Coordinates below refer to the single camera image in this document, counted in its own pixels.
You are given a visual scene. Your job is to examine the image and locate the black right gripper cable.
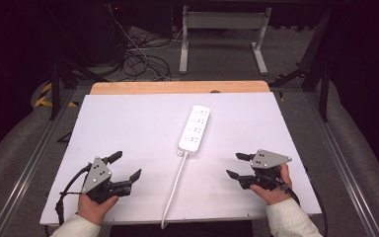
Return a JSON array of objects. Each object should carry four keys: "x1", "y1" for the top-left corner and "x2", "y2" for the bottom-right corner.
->
[{"x1": 277, "y1": 166, "x2": 330, "y2": 237}]

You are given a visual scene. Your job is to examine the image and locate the thin white floor cable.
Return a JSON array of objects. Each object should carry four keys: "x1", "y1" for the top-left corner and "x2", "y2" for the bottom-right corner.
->
[{"x1": 108, "y1": 3, "x2": 186, "y2": 57}]

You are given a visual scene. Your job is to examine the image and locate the dark computer case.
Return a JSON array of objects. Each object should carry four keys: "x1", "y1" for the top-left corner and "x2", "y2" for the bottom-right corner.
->
[{"x1": 87, "y1": 0, "x2": 130, "y2": 65}]

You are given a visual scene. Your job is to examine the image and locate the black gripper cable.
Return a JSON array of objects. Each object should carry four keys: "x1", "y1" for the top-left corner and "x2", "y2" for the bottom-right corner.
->
[
  {"x1": 277, "y1": 166, "x2": 330, "y2": 237},
  {"x1": 54, "y1": 162, "x2": 94, "y2": 227}
]

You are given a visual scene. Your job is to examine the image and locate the white power strip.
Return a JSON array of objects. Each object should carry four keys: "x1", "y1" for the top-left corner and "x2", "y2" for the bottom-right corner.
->
[{"x1": 177, "y1": 104, "x2": 211, "y2": 158}]

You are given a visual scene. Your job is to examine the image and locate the yellow black hazard tape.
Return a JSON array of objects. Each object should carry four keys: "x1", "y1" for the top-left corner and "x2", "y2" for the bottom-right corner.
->
[{"x1": 34, "y1": 82, "x2": 80, "y2": 109}]

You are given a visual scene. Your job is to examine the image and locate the person's right hand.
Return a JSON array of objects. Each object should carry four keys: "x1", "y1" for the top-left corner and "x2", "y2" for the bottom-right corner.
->
[{"x1": 249, "y1": 163, "x2": 293, "y2": 206}]

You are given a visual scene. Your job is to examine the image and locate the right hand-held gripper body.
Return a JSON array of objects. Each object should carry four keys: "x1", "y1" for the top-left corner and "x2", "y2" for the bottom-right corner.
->
[{"x1": 239, "y1": 149, "x2": 293, "y2": 192}]

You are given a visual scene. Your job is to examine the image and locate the tangle of black floor cables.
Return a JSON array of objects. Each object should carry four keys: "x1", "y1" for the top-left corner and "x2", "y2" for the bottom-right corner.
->
[{"x1": 120, "y1": 31, "x2": 173, "y2": 82}]

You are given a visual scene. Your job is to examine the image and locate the white power strip cable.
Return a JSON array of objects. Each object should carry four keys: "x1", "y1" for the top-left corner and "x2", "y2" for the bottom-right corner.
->
[{"x1": 160, "y1": 151, "x2": 190, "y2": 230}]

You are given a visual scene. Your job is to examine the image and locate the person's dark clothing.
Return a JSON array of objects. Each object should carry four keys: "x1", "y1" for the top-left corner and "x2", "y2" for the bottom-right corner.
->
[{"x1": 109, "y1": 220, "x2": 255, "y2": 237}]

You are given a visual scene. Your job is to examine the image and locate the black metal stand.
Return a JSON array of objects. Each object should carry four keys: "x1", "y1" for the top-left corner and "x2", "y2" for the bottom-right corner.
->
[
  {"x1": 268, "y1": 9, "x2": 333, "y2": 123},
  {"x1": 47, "y1": 57, "x2": 111, "y2": 121}
]

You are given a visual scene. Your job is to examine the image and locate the white metal stand frame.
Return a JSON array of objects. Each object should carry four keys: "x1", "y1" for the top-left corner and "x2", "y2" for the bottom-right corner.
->
[{"x1": 179, "y1": 5, "x2": 273, "y2": 76}]

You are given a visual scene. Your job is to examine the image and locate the person's left hand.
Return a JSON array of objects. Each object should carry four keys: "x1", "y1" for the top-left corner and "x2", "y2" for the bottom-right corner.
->
[{"x1": 77, "y1": 193, "x2": 119, "y2": 227}]

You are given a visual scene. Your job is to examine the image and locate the white board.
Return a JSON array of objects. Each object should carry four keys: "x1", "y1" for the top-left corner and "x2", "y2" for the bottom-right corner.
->
[{"x1": 39, "y1": 92, "x2": 323, "y2": 227}]

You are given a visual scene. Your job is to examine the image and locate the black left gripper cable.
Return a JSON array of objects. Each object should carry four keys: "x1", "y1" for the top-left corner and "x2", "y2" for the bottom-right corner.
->
[{"x1": 54, "y1": 162, "x2": 94, "y2": 227}]

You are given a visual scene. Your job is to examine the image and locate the aluminium floor rail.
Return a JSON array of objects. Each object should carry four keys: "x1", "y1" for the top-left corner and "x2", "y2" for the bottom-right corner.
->
[
  {"x1": 304, "y1": 91, "x2": 379, "y2": 237},
  {"x1": 0, "y1": 88, "x2": 79, "y2": 237}
]

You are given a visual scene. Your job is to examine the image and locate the small black triangular bracket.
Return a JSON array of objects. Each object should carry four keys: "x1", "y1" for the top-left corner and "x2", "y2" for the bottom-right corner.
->
[{"x1": 56, "y1": 131, "x2": 74, "y2": 144}]

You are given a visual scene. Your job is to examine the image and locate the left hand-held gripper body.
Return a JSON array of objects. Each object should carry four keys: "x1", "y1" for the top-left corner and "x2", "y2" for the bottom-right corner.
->
[{"x1": 81, "y1": 156, "x2": 133, "y2": 204}]

